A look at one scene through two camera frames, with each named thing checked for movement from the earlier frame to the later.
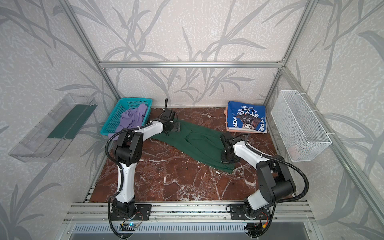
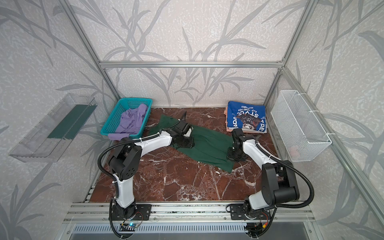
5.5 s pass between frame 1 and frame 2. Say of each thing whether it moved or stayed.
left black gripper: moved
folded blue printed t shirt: stayed
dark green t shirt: stayed
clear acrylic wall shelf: stayed
